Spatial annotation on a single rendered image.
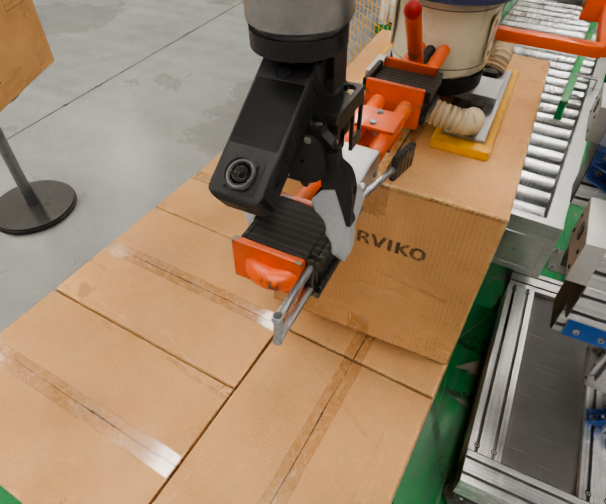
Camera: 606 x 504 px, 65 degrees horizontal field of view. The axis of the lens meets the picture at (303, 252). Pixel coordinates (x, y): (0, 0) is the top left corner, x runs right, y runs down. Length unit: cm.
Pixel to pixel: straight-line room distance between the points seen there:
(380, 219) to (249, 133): 49
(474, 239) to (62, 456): 90
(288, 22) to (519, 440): 138
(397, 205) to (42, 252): 192
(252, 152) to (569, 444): 140
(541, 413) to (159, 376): 108
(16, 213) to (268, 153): 239
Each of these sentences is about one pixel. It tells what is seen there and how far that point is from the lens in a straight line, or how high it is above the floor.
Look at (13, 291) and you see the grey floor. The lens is 233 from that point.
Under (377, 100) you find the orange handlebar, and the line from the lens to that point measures 69.
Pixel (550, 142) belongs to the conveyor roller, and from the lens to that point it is 207.
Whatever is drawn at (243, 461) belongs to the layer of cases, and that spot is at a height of 54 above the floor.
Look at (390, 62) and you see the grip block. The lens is 77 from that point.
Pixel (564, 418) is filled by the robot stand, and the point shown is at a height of 21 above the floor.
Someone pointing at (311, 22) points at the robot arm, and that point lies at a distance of 33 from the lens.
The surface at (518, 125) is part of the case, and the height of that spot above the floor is 107.
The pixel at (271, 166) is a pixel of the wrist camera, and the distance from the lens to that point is 33.
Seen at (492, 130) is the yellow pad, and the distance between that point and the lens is 92.
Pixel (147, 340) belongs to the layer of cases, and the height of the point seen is 54.
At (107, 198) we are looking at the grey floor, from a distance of 263.
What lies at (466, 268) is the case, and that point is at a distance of 83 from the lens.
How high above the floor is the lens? 153
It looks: 45 degrees down
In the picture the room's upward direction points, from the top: straight up
